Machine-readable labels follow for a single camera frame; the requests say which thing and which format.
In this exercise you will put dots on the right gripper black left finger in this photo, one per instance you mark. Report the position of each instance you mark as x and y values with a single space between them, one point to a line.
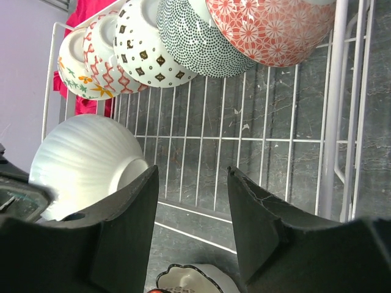
103 248

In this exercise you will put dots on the blue triangle pattern bowl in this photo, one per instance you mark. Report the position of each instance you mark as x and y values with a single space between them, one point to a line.
109 78

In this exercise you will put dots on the white wire dish rack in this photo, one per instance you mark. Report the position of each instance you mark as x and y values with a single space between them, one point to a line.
296 131

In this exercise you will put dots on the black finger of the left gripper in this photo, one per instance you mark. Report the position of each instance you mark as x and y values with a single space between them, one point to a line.
20 199

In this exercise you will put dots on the red folded t-shirt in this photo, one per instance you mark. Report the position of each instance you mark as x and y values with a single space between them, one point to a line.
83 11

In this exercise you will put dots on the floral orange green bowl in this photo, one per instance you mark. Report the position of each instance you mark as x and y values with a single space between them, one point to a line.
72 71

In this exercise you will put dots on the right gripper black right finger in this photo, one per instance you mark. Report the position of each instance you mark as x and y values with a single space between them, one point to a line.
281 248

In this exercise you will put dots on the grey hexagon pattern bowl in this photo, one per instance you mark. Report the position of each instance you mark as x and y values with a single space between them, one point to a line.
191 37

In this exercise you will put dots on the red rimmed bowl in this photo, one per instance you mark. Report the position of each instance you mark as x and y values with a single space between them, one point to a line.
140 51

